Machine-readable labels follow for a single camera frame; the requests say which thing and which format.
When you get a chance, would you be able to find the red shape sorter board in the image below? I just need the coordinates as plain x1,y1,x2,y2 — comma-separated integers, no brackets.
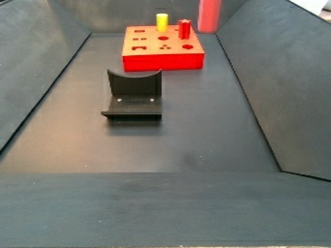
121,25,204,72

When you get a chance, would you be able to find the yellow cylinder peg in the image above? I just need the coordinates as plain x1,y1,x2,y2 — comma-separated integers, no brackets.
156,14,168,32

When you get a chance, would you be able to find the red star peg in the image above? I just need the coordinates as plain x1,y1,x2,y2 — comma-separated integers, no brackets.
179,19,191,40

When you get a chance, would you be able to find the black curved holder stand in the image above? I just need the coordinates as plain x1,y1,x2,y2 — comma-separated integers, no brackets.
101,71,161,118

